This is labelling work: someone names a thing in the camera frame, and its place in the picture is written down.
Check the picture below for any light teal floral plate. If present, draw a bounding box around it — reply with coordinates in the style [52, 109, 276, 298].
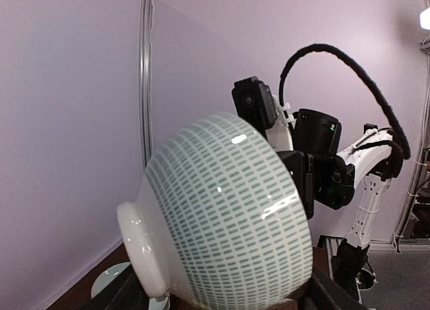
[91, 262, 171, 310]

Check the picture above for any pale striped bowl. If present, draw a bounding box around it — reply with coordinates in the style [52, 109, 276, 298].
[117, 113, 313, 309]

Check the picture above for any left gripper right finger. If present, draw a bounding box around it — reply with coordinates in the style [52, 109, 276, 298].
[300, 268, 365, 310]

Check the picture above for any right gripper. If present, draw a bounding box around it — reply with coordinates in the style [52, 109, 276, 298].
[277, 151, 314, 219]

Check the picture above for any right aluminium frame post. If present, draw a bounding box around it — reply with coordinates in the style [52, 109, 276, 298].
[138, 0, 154, 169]

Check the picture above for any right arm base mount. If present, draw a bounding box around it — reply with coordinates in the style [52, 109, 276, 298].
[331, 239, 377, 301]

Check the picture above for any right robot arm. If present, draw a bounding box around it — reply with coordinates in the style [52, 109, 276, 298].
[279, 109, 405, 291]

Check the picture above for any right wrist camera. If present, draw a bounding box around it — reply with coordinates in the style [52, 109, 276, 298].
[232, 76, 294, 152]

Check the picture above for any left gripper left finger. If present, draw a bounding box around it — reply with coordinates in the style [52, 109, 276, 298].
[81, 265, 150, 310]

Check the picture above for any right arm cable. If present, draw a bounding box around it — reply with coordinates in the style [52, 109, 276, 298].
[277, 43, 413, 161]

